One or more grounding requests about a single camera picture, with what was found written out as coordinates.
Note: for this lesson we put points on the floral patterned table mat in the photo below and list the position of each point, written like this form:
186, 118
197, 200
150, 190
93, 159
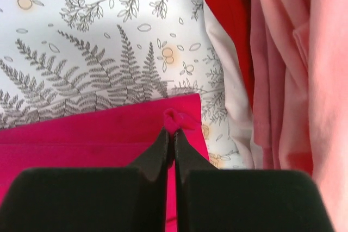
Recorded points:
67, 57

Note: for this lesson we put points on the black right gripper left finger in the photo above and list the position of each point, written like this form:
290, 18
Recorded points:
130, 198

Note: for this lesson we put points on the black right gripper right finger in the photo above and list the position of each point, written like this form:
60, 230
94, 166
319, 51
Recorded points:
210, 199

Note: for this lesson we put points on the folded red t-shirt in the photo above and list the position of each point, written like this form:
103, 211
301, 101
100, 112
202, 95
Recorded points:
235, 18

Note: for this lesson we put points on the magenta red t-shirt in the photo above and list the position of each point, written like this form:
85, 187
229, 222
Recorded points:
110, 138

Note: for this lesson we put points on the folded darker pink t-shirt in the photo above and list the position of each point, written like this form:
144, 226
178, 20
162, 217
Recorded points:
279, 46

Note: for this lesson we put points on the folded salmon pink t-shirt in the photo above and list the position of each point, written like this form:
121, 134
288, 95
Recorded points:
326, 54

